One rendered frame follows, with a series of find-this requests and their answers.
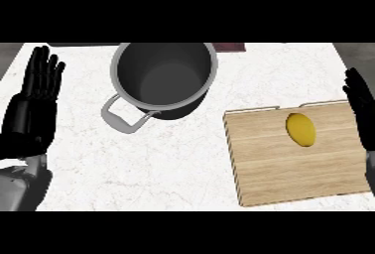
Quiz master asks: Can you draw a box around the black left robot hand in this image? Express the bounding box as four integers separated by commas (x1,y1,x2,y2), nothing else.
0,45,68,161

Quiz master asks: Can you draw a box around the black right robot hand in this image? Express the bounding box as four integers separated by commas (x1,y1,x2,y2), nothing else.
341,66,375,154

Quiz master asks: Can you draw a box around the yellow lemon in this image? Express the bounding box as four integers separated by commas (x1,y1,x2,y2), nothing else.
283,112,317,148

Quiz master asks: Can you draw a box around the wooden tray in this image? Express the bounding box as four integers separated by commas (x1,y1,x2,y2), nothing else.
221,99,373,208

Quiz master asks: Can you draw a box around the grey metal pot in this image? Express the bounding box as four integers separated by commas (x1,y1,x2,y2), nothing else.
99,42,220,135

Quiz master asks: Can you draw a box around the dark red flat object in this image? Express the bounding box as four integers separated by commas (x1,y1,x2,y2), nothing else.
212,42,248,54

